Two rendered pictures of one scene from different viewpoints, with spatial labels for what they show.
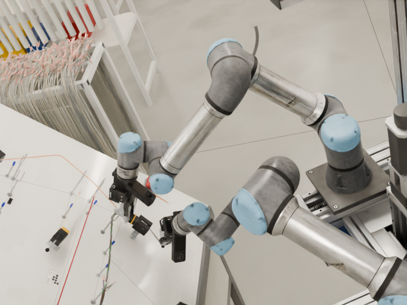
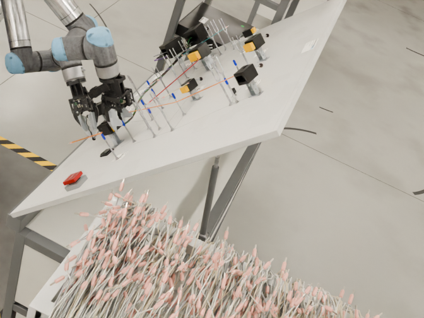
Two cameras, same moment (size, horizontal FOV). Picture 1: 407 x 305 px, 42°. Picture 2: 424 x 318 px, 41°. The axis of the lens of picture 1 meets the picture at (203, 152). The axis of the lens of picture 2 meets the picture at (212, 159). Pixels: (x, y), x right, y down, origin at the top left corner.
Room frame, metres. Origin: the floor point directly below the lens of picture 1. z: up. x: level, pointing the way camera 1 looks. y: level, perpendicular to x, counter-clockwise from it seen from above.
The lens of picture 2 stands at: (3.05, 0.30, 2.39)
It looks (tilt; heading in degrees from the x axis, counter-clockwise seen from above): 37 degrees down; 166
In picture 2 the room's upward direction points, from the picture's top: 23 degrees clockwise
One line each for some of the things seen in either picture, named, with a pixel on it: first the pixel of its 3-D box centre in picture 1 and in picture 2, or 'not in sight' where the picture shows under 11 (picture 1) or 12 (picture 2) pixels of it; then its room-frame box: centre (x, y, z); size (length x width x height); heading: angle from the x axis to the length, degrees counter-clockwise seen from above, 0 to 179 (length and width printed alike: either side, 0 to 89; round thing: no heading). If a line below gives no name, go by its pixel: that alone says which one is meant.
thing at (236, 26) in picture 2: not in sight; (216, 30); (0.37, 0.72, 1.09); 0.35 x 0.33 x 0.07; 160
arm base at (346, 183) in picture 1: (346, 167); not in sight; (1.25, -0.42, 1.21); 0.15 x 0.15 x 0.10
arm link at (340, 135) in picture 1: (341, 139); not in sight; (1.25, -0.42, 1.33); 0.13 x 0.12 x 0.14; 173
